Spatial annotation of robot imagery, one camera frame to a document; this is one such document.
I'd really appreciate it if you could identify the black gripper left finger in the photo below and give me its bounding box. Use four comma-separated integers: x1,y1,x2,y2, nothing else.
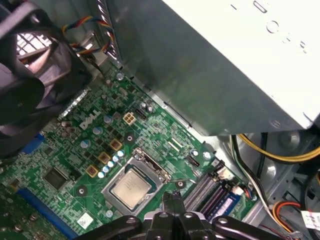
82,191,177,240

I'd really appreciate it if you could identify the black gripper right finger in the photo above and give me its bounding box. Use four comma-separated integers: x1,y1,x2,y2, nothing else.
174,191,296,240

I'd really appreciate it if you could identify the silver CPU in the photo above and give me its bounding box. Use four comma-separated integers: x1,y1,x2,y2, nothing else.
110,170,153,210

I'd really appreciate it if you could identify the CPU socket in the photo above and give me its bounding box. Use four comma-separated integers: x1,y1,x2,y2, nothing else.
100,156,166,218

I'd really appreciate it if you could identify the black RAM slot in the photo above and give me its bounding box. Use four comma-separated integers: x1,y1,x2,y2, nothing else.
183,172,221,213

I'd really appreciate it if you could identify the black RAM stick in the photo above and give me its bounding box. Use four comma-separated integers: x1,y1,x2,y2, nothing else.
211,192,243,224

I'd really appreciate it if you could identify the metal socket cover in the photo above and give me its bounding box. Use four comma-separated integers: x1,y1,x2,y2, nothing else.
131,146,173,182

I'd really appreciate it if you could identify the green motherboard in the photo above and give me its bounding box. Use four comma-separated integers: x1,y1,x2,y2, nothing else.
0,61,260,240

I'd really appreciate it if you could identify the black PC case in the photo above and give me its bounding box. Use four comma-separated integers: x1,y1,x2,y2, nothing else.
42,0,320,240

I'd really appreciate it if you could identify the blue expansion slot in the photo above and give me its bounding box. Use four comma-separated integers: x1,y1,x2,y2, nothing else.
16,186,79,240

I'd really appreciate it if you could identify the grey power supply unit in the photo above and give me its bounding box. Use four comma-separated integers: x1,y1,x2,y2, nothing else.
106,0,320,138

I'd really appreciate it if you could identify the blue port connector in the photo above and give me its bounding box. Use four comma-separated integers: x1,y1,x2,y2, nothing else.
21,133,47,156

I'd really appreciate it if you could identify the black case fan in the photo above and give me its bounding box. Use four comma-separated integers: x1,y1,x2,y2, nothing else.
0,0,94,158

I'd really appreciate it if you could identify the wire locking lever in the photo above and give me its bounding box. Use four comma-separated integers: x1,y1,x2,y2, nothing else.
164,176,199,184

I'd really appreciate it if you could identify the white green wire bundle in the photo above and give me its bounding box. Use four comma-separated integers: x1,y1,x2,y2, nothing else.
230,134,278,221

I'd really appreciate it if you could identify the red orange wire bundle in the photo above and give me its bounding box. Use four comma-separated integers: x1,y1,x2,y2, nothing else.
271,199,302,235

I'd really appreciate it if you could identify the yellow wire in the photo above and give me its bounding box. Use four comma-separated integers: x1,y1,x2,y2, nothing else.
236,133,320,164

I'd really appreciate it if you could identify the multicoloured fan wire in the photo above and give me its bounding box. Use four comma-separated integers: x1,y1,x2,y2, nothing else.
60,15,116,55

